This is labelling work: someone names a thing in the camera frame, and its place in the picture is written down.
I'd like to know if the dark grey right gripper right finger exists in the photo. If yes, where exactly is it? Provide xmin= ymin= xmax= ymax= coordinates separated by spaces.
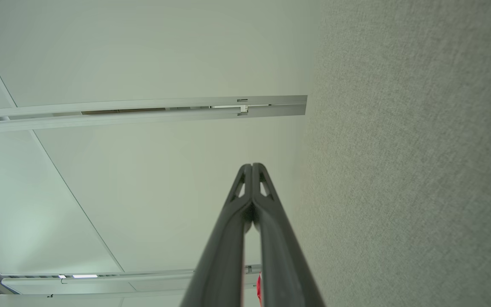
xmin=252 ymin=163 xmax=326 ymax=307

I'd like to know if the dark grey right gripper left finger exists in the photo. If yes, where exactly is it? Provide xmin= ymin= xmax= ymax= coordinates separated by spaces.
xmin=180 ymin=163 xmax=253 ymax=307

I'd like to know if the white ceiling rail with lamp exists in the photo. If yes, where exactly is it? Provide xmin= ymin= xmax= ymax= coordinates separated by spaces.
xmin=2 ymin=264 xmax=263 ymax=295

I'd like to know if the long white ceiling light rail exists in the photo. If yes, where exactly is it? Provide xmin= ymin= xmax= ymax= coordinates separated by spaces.
xmin=0 ymin=95 xmax=308 ymax=133

